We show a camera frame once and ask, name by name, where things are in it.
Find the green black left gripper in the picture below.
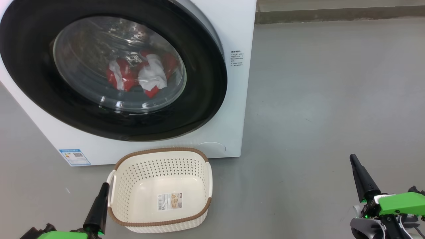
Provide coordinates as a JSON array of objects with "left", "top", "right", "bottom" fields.
[{"left": 20, "top": 182, "right": 110, "bottom": 239}]

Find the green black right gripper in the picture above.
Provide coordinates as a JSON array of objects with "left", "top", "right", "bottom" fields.
[{"left": 350, "top": 154, "right": 425, "bottom": 219}]

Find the red and white garment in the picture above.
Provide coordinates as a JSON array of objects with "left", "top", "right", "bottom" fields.
[{"left": 106, "top": 50, "right": 178, "bottom": 98}]

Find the black round glass washer door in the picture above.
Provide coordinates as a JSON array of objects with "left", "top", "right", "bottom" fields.
[{"left": 0, "top": 0, "right": 228, "bottom": 141}]

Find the printed instruction label sticker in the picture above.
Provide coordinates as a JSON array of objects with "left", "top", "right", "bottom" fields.
[{"left": 157, "top": 193, "right": 183, "bottom": 211}]

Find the cream perforated laundry basket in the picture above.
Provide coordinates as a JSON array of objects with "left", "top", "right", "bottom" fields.
[{"left": 107, "top": 147, "right": 213, "bottom": 233}]

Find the white front-load washing machine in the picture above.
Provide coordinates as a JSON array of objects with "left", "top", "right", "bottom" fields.
[{"left": 0, "top": 0, "right": 257, "bottom": 166}]

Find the blue energy label sticker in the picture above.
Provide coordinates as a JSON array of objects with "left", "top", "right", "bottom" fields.
[{"left": 59, "top": 149, "right": 91, "bottom": 166}]

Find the round white filter cover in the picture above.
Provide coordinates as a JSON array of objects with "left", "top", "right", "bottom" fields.
[{"left": 194, "top": 142, "right": 226, "bottom": 158}]

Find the black text notice sticker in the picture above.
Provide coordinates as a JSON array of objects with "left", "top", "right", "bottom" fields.
[{"left": 231, "top": 50, "right": 245, "bottom": 67}]

